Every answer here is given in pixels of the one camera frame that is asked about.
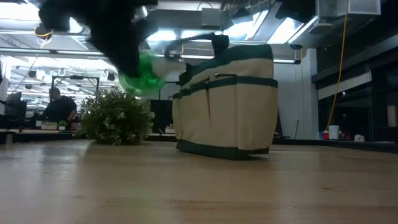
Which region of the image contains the black desk monitor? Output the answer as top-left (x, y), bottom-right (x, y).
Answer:
top-left (4, 91), bottom-right (28, 119)

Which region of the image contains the background wooden desk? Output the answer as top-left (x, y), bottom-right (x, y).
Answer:
top-left (0, 128), bottom-right (80, 144)

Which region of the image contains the green transparent spray bottle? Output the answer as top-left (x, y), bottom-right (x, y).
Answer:
top-left (118, 52), bottom-right (187, 96)

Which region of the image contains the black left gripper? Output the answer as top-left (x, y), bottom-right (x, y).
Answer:
top-left (77, 0), bottom-right (159, 78)

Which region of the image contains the beige green-trimmed gardening bag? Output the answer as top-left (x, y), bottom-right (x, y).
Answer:
top-left (164, 32), bottom-right (279, 161)

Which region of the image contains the artificial green bush plant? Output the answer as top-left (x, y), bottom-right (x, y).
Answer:
top-left (77, 88), bottom-right (155, 146)

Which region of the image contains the person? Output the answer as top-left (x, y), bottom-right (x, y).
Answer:
top-left (43, 87), bottom-right (78, 123)

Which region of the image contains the yellow cable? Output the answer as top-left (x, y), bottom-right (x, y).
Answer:
top-left (325, 14), bottom-right (348, 131)

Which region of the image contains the white cup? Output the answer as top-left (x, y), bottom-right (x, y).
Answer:
top-left (328, 125), bottom-right (340, 140)

